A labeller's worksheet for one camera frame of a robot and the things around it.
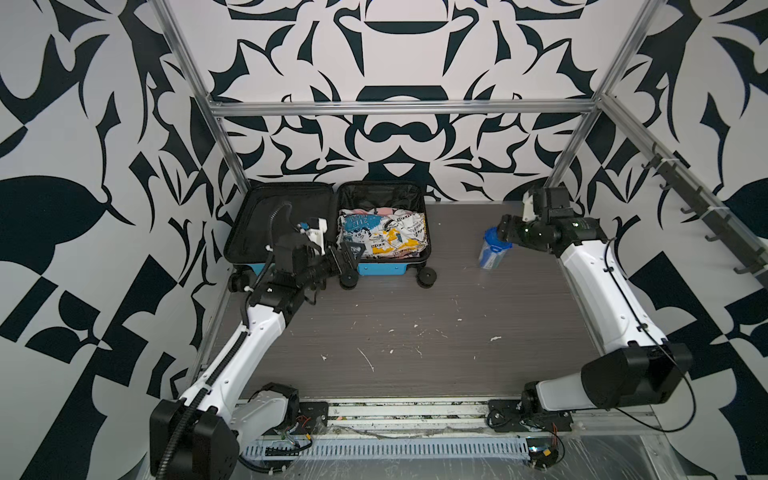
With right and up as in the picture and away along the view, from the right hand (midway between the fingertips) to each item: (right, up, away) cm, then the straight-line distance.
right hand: (512, 227), depth 79 cm
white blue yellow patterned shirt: (-33, -1, +23) cm, 40 cm away
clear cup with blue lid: (-1, -6, +13) cm, 14 cm away
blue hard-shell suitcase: (-79, +1, +22) cm, 82 cm away
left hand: (-41, -4, -4) cm, 41 cm away
